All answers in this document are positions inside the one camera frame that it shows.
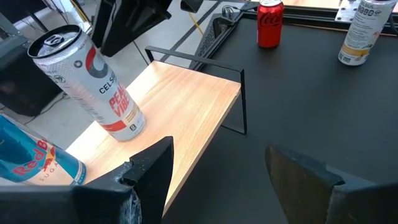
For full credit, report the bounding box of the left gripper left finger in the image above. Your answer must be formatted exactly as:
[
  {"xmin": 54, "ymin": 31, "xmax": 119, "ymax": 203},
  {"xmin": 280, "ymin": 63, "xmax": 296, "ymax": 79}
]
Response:
[{"xmin": 85, "ymin": 136, "xmax": 175, "ymax": 224}]

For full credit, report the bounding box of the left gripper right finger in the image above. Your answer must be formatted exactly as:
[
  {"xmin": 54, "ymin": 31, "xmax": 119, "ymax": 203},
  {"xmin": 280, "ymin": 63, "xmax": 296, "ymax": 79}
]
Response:
[{"xmin": 264, "ymin": 143, "xmax": 377, "ymax": 224}]

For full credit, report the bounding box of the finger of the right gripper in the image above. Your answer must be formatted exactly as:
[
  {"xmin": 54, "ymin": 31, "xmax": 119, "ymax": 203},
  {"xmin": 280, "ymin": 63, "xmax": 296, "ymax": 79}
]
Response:
[
  {"xmin": 180, "ymin": 0, "xmax": 205, "ymax": 14},
  {"xmin": 91, "ymin": 0, "xmax": 172, "ymax": 58}
]

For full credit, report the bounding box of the Celsius Peach Vibe can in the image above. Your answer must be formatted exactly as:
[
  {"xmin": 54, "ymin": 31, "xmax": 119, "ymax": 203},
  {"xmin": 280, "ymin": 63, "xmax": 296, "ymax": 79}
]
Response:
[{"xmin": 27, "ymin": 24, "xmax": 146, "ymax": 142}]

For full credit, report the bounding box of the red Coca-Cola can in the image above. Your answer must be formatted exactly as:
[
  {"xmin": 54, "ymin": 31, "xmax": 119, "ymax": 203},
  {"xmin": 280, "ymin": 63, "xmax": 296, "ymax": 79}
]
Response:
[{"xmin": 256, "ymin": 0, "xmax": 285, "ymax": 49}]

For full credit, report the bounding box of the blue silver Red Bull can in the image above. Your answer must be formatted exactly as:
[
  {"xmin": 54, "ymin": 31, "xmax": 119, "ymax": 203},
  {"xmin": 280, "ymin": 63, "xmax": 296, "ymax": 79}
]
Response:
[{"xmin": 0, "ymin": 113, "xmax": 87, "ymax": 187}]

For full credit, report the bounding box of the black equipment case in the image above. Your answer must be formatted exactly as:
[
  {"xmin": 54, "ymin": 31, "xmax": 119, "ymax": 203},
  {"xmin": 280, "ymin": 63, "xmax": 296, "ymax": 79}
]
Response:
[{"xmin": 0, "ymin": 46, "xmax": 63, "ymax": 118}]

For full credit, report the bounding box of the white yellow Celsius can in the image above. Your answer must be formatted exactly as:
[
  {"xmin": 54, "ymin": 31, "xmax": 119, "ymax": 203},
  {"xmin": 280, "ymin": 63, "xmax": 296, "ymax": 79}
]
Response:
[{"xmin": 338, "ymin": 0, "xmax": 398, "ymax": 67}]

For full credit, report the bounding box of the yellow extension cable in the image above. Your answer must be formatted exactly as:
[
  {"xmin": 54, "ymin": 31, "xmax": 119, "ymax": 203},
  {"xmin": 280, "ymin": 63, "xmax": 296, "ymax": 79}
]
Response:
[{"xmin": 187, "ymin": 11, "xmax": 205, "ymax": 35}]

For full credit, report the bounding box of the wooden shelf with black frame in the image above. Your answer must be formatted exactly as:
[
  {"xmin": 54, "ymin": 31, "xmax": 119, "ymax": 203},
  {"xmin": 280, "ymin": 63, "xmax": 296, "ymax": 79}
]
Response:
[{"xmin": 65, "ymin": 45, "xmax": 248, "ymax": 215}]

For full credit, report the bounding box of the black aluminium table frame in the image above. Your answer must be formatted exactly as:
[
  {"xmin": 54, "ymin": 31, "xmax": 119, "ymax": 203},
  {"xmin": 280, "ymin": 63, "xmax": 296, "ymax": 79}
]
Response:
[{"xmin": 242, "ymin": 0, "xmax": 398, "ymax": 34}]

